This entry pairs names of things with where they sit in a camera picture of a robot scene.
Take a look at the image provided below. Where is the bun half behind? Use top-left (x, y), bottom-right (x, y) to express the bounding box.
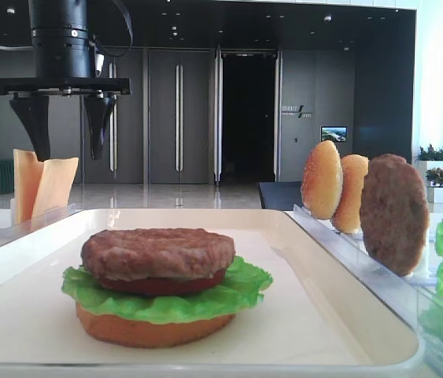
top-left (331, 154), bottom-right (369, 234)

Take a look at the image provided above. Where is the right clear acrylic rack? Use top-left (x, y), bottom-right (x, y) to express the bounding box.
top-left (293, 205), bottom-right (443, 377)

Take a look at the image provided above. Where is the cream rectangular tray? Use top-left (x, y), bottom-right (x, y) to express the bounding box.
top-left (0, 209), bottom-right (424, 377)

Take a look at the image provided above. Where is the standing meat patty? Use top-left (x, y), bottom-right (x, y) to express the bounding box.
top-left (360, 154), bottom-right (429, 276)

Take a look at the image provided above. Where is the sesame bun top front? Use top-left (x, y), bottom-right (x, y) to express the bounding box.
top-left (301, 140), bottom-right (343, 220)

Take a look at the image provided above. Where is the white potted plant box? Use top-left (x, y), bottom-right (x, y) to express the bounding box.
top-left (416, 144), bottom-right (443, 203)

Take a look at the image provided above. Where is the left clear acrylic rack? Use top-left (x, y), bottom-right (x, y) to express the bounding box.
top-left (0, 204), bottom-right (82, 247)

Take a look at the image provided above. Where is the wall mounted screen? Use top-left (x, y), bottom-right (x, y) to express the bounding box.
top-left (321, 126), bottom-right (348, 143)

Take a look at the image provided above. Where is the green lettuce on burger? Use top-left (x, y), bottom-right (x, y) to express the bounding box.
top-left (61, 257), bottom-right (273, 324)

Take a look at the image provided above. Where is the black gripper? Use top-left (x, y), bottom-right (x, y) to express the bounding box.
top-left (0, 28), bottom-right (131, 161)

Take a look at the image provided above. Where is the bottom bun on tray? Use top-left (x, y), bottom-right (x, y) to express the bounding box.
top-left (76, 303), bottom-right (235, 348)

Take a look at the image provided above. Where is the meat patty on burger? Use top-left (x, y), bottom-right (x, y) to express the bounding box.
top-left (81, 228), bottom-right (235, 281)

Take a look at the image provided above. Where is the black camera cable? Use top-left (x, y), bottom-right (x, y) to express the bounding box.
top-left (94, 0), bottom-right (134, 58)

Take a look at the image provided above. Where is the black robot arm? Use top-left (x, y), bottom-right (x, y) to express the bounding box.
top-left (0, 1), bottom-right (131, 161)

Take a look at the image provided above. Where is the clear acrylic rack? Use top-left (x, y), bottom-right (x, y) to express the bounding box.
top-left (0, 204), bottom-right (82, 247)
top-left (293, 205), bottom-right (443, 377)

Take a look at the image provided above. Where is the orange cheese slice front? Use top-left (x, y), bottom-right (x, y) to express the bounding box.
top-left (31, 157), bottom-right (79, 217)

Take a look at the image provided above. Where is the tomato slice in burger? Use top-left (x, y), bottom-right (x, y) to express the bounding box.
top-left (97, 269), bottom-right (227, 297)

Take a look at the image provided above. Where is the orange cheese slice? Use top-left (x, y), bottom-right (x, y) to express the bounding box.
top-left (13, 149), bottom-right (43, 224)
top-left (31, 157), bottom-right (79, 217)

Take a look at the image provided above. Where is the orange cheese slice back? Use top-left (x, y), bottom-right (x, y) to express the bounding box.
top-left (13, 149), bottom-right (43, 224)

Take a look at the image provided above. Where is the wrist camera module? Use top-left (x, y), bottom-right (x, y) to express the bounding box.
top-left (93, 36), bottom-right (105, 77)

